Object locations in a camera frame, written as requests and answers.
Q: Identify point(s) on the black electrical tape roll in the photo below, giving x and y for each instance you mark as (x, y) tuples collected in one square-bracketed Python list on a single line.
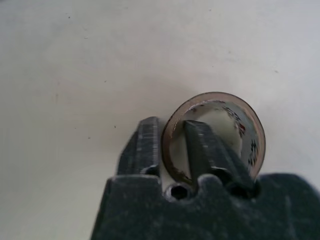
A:
[(250, 150)]

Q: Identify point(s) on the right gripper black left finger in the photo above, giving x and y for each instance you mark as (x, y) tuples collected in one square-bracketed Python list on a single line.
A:
[(147, 147)]

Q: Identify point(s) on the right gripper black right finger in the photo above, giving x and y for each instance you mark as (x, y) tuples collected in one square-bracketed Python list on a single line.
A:
[(207, 150)]

